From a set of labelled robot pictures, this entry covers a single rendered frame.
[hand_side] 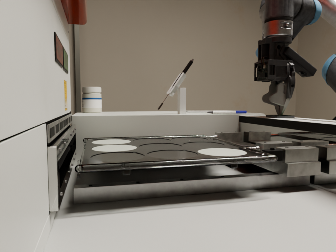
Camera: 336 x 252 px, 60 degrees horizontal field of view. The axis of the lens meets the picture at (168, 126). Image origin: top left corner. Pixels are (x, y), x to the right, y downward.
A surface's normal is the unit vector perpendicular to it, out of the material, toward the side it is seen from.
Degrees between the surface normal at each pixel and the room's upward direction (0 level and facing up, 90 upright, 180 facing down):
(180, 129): 90
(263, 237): 0
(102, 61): 90
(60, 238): 0
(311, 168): 90
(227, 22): 90
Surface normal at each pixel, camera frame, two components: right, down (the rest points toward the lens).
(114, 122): 0.25, 0.07
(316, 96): -0.92, 0.03
